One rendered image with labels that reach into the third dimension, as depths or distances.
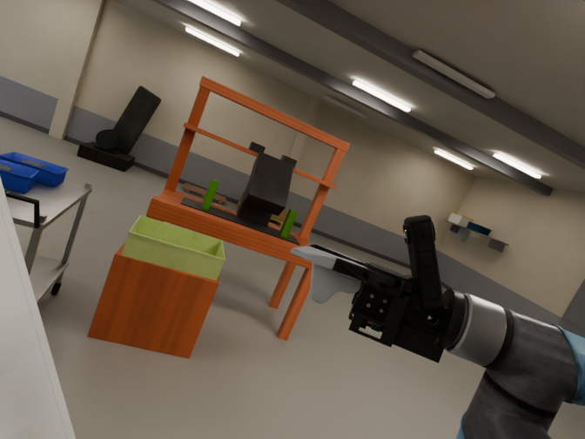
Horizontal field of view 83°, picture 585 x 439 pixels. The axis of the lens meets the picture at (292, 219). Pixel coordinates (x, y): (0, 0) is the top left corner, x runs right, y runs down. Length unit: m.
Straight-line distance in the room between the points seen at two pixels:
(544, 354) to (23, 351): 0.70
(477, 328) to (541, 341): 0.07
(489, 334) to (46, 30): 10.43
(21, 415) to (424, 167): 10.70
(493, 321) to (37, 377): 0.65
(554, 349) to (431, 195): 10.78
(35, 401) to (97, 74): 9.49
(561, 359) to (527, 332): 0.04
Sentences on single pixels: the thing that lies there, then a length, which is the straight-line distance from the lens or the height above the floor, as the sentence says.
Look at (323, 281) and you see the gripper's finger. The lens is 0.40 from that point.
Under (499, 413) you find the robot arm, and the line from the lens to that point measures 0.49.
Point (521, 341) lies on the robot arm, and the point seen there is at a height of 1.57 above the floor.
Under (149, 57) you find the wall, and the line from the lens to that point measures 9.72.
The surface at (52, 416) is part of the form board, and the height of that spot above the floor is 1.15.
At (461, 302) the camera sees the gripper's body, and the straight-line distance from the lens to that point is 0.44.
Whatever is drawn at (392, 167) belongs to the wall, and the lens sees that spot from 10.42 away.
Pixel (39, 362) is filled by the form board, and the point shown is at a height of 1.21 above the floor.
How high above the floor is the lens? 1.65
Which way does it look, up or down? 9 degrees down
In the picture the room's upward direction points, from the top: 23 degrees clockwise
